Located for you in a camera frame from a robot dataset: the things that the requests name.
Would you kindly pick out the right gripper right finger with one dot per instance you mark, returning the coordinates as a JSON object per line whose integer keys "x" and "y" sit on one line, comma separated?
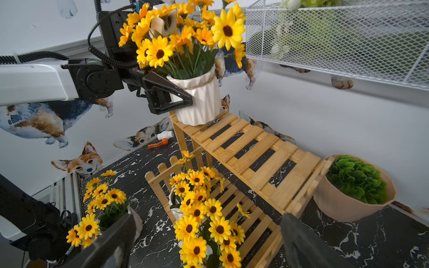
{"x": 304, "y": 249}

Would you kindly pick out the wooden two-tier shelf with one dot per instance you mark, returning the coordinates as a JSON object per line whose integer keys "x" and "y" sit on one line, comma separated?
{"x": 277, "y": 171}

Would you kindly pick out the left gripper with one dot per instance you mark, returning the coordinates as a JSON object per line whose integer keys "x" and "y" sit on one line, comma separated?
{"x": 162, "y": 95}

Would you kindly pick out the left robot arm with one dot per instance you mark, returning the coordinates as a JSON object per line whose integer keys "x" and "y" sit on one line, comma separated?
{"x": 44, "y": 76}

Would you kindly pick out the green fern plant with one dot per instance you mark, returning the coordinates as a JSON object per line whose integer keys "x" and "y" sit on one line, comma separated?
{"x": 293, "y": 5}

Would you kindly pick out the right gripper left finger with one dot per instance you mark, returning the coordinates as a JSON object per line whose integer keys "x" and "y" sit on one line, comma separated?
{"x": 113, "y": 248}

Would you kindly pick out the beige pot green plant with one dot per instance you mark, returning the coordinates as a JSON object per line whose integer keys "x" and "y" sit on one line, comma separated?
{"x": 353, "y": 189}

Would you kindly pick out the sunflower pot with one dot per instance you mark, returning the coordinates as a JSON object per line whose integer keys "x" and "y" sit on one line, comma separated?
{"x": 188, "y": 57}
{"x": 106, "y": 206}
{"x": 192, "y": 190}
{"x": 207, "y": 239}

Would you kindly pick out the white wire basket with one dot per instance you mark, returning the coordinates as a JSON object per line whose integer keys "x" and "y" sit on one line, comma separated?
{"x": 379, "y": 41}

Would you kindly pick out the white orange spray bottle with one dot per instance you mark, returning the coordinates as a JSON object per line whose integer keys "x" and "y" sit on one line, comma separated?
{"x": 163, "y": 138}

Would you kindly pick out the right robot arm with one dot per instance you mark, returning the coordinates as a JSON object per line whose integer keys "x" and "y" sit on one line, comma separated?
{"x": 39, "y": 229}

